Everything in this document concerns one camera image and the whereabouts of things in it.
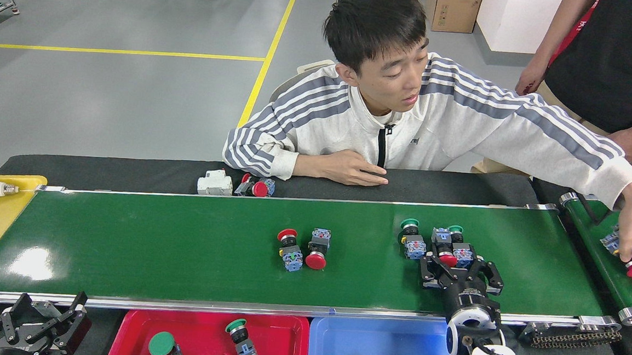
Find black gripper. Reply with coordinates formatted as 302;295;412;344
416;251;507;321
0;287;94;355

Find white circuit breaker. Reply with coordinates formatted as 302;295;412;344
197;168;235;197

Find blue plastic tray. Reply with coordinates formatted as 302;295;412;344
308;313;475;355

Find short green feeder conveyor belt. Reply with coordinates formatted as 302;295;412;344
553;191;632;327

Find red plastic tray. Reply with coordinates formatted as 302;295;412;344
106;304;311;355

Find long green conveyor belt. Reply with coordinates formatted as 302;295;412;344
0;170;630;348

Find person's right hand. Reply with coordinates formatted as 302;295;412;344
315;147;390;188
515;60;549;98

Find person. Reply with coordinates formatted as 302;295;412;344
470;0;632;184
220;0;632;211

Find grey office chair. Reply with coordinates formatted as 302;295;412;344
268;56;337;107

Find cardboard box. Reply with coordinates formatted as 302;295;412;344
424;0;485;35

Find conveyor drive chain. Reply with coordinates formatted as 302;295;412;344
520;323;623;353

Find black guide bracket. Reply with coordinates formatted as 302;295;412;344
574;192;612;226

